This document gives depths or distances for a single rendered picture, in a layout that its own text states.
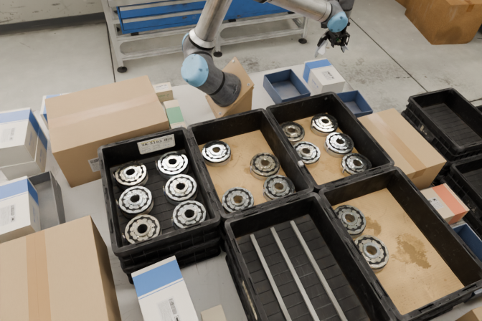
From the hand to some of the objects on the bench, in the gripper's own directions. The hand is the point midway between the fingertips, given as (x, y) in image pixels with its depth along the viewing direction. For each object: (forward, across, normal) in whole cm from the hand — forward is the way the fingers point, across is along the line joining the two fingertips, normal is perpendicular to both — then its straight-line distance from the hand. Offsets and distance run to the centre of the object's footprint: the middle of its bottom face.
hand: (328, 54), depth 167 cm
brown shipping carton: (+18, 0, -54) cm, 57 cm away
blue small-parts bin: (+18, -20, -2) cm, 27 cm away
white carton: (+18, 0, 0) cm, 18 cm away
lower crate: (+18, -88, -53) cm, 104 cm away
